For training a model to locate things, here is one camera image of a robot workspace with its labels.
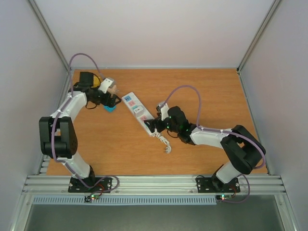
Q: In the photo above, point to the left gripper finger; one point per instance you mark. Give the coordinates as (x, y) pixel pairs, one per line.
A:
(114, 97)
(112, 102)

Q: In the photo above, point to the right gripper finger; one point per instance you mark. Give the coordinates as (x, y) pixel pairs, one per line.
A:
(150, 122)
(150, 129)

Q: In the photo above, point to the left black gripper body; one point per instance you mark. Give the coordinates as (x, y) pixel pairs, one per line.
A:
(103, 101)

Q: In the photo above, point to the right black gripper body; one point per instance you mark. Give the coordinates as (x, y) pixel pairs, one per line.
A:
(175, 127)

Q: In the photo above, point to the beige cube plug adapter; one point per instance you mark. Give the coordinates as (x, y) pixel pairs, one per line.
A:
(113, 89)

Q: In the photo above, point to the blue cube plug adapter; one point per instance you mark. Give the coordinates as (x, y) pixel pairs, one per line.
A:
(109, 109)

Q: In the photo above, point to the yellow cube plug adapter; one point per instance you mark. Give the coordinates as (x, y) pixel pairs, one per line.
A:
(96, 81)

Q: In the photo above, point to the white power strip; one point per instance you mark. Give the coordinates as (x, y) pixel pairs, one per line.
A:
(141, 114)

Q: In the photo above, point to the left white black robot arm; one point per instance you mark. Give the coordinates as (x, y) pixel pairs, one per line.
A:
(58, 138)

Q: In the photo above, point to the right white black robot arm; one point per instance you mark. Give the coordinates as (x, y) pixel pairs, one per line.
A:
(244, 152)

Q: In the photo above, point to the right small circuit board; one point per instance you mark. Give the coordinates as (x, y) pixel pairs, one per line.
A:
(224, 197)

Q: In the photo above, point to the small circuit board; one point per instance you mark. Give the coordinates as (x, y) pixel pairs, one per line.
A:
(224, 197)
(91, 198)

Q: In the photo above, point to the left small circuit board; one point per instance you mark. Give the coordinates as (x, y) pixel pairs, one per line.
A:
(91, 198)

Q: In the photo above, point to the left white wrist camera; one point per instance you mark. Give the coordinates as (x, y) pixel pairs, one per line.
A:
(106, 83)

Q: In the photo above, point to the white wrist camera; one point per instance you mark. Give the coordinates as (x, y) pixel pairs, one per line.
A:
(106, 83)
(162, 109)

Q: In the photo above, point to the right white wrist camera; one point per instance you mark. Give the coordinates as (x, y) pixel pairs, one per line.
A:
(162, 109)

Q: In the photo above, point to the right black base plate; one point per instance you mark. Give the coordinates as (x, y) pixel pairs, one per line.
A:
(214, 185)

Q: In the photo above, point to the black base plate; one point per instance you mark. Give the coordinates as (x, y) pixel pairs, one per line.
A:
(76, 186)
(214, 185)

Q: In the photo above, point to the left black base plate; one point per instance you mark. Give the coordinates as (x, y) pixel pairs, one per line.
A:
(76, 186)

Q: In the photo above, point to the left aluminium frame post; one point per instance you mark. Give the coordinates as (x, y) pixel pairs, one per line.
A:
(37, 12)

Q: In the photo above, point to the aluminium frame post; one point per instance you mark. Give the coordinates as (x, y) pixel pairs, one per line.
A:
(260, 31)
(37, 12)

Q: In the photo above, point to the aluminium front rail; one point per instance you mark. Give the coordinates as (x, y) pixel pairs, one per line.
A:
(260, 184)

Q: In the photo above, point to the right aluminium frame post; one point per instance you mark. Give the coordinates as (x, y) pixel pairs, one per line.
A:
(260, 31)

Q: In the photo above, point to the grey slotted cable duct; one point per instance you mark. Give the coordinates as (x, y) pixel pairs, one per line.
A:
(114, 200)

